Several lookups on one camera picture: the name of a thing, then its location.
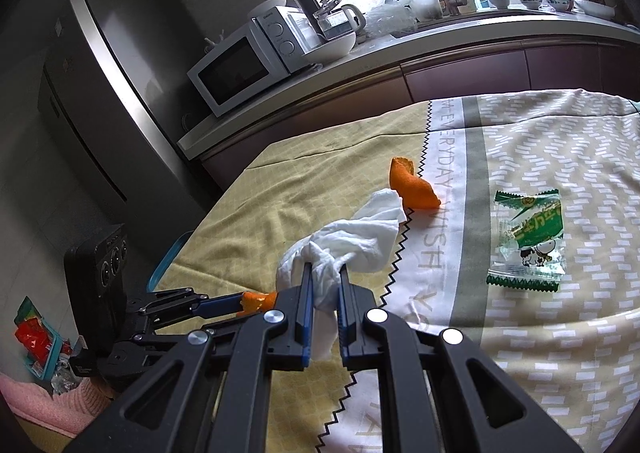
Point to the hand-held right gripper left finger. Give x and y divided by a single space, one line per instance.
307 303

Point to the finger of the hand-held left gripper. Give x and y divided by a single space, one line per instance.
165 298
222 307

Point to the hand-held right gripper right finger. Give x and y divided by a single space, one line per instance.
343 308

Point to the orange peel strip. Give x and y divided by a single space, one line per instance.
260 303

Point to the white tissue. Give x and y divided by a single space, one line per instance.
360 238

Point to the teal bin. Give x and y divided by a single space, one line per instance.
50 353

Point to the person's left forearm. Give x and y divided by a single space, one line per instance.
50 403

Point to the teal plastic rim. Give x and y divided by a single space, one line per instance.
167 263

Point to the red packet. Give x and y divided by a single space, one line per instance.
32 343

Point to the large orange peel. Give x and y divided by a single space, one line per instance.
415 188

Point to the silver refrigerator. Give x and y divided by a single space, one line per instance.
115 93

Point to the green candy wrapper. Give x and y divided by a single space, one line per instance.
532 238

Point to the white microwave oven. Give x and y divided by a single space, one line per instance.
230 73

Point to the purple kitchen cabinet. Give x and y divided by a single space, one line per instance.
450 78

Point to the large white bowl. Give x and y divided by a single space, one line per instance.
330 47

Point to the yellow and white printed tablecloth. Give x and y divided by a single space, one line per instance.
560 158

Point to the white toaster oven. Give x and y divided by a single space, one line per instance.
282 33

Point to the clear lidded container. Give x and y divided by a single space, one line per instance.
334 20

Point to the white electric kettle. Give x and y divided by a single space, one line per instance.
356 17

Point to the small white bowl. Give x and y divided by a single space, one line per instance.
267 7

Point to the clear plastic bags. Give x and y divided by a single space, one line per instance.
390 13

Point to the white plastic jar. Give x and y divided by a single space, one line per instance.
426 5

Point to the blue patterned bowl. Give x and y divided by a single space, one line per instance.
529 0
557 3
498 0

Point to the white oval dish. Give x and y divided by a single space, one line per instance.
595 8

